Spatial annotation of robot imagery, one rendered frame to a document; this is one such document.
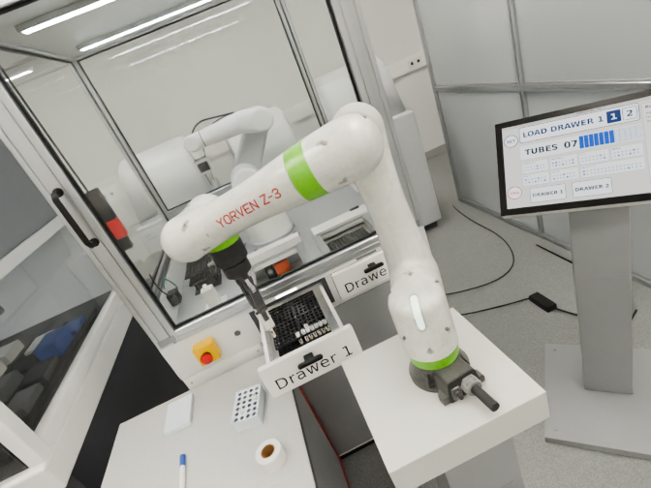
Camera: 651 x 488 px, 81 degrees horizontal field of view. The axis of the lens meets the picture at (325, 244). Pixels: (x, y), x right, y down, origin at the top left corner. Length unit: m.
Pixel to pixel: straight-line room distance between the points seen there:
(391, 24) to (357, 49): 3.54
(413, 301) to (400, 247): 0.16
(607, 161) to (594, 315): 0.61
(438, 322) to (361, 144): 0.42
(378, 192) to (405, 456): 0.57
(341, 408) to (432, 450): 0.88
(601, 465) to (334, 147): 1.55
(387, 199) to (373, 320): 0.71
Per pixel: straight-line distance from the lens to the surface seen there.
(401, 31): 4.83
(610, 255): 1.56
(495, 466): 1.23
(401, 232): 0.95
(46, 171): 1.29
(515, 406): 0.95
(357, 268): 1.37
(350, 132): 0.70
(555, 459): 1.88
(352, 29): 1.26
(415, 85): 4.88
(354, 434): 1.88
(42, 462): 1.48
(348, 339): 1.13
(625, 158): 1.37
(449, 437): 0.93
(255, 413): 1.24
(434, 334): 0.89
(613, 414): 1.96
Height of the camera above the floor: 1.60
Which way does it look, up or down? 25 degrees down
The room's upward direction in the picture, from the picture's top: 23 degrees counter-clockwise
